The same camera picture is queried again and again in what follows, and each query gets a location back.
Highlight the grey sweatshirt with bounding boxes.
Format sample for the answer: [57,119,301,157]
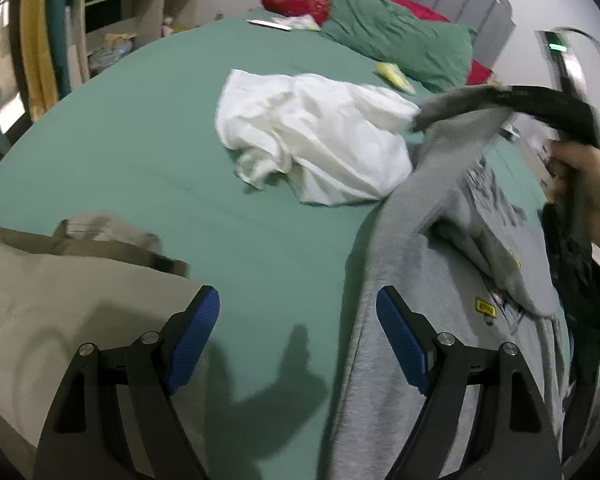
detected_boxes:
[325,86,570,479]

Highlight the person's right hand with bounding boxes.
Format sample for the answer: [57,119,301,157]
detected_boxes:
[547,141,600,248]

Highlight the green pillow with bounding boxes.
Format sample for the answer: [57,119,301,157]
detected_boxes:
[321,0,474,92]

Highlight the yellow small cloth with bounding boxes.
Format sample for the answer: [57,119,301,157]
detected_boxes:
[376,62,415,96]

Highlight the khaki folded garment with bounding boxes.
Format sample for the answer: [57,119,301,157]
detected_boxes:
[0,228,201,478]

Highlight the black garment pile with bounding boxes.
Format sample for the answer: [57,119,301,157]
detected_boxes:
[541,204,600,460]

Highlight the white crumpled garment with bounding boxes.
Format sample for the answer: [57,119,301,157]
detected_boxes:
[215,70,420,206]

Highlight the white papers by pillow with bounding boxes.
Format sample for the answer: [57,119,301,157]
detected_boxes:
[272,14,321,32]

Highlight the green bed sheet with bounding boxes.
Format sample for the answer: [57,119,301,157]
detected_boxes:
[0,6,546,480]

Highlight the beige wooden shelf unit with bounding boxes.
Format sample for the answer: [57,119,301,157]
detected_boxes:
[69,0,198,82]

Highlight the teal and yellow curtain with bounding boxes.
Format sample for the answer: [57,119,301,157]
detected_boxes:
[19,0,71,122]

